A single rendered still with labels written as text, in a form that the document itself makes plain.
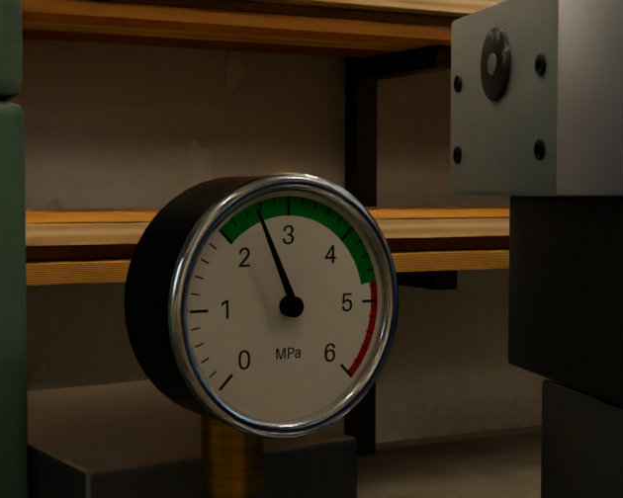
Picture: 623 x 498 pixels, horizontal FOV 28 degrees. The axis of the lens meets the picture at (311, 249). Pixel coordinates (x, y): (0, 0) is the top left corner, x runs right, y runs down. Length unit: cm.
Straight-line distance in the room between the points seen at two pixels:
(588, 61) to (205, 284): 28
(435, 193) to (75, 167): 98
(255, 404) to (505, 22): 33
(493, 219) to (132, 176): 84
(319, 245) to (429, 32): 242
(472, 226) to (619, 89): 225
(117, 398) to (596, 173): 23
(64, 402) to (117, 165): 252
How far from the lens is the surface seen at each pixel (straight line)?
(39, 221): 240
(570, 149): 53
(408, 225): 268
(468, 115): 62
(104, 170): 290
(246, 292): 29
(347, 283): 30
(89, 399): 40
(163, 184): 295
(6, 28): 33
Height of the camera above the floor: 69
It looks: 3 degrees down
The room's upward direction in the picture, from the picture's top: straight up
